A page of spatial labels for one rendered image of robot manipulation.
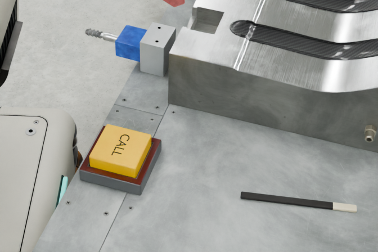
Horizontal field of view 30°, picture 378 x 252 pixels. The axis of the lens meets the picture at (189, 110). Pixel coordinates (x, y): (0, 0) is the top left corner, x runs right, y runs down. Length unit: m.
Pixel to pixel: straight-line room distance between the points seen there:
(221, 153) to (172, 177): 0.07
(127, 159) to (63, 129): 0.85
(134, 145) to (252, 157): 0.16
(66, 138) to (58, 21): 0.85
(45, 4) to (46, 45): 0.22
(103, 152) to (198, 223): 0.14
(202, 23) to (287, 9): 0.12
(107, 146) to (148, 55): 0.18
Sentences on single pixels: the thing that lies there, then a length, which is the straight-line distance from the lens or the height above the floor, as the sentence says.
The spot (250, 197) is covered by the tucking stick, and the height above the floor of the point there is 0.80.
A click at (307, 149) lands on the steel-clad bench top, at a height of 0.80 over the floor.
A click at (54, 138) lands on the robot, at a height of 0.28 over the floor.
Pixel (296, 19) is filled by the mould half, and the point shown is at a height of 0.88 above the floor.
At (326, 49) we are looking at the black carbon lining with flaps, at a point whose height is 0.88.
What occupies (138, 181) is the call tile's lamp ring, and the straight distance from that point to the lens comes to 0.85.
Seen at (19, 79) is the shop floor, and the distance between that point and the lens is 2.25.
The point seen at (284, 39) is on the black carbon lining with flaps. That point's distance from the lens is 0.97.
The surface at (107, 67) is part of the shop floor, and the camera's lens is 2.25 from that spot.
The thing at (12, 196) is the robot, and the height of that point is 0.28.
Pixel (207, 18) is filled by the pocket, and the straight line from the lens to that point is 1.00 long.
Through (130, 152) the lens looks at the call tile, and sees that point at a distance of 0.86.
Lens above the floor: 1.47
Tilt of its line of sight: 44 degrees down
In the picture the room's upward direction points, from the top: 3 degrees clockwise
